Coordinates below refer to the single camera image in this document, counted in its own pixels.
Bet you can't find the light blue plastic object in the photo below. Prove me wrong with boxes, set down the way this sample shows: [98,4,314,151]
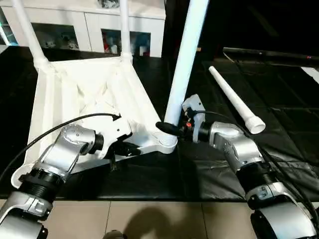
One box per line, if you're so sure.
[0,10,14,46]

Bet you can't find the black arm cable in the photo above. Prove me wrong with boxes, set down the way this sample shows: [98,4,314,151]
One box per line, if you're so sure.
[0,113,122,185]
[192,111,237,127]

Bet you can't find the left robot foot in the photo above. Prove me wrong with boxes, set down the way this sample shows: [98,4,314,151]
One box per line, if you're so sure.
[104,230,125,239]

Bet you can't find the white plastic table top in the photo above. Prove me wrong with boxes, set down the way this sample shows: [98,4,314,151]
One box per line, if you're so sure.
[11,55,178,189]

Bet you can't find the large black cabinet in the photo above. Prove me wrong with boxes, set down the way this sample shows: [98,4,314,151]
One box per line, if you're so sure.
[164,0,319,58]

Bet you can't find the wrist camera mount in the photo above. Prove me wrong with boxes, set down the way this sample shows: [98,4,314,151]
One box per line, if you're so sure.
[97,119,134,160]
[181,95,206,120]

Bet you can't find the white glass-door cabinet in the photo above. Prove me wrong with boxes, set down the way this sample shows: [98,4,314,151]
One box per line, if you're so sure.
[0,0,166,58]

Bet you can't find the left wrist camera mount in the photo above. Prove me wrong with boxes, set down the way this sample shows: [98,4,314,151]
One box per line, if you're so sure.
[97,119,134,160]

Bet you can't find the black work mat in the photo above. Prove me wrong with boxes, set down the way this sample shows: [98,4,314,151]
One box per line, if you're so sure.
[0,46,319,202]

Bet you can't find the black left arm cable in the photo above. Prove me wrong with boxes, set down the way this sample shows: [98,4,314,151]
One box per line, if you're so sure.
[0,113,122,185]

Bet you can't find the small grey metal object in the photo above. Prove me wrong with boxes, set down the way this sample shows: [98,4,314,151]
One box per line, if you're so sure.
[100,0,120,8]

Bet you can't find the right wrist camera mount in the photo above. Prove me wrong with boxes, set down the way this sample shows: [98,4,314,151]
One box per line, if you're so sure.
[181,95,206,120]

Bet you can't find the small dark figurines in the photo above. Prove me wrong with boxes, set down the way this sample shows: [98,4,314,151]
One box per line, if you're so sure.
[45,36,79,49]

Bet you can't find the white plastic table leg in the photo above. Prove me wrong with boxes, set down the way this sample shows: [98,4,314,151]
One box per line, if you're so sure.
[163,0,210,131]
[11,0,50,71]
[208,66,266,135]
[119,0,133,63]

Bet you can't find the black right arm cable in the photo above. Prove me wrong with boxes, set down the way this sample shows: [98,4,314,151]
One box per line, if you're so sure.
[192,111,237,127]

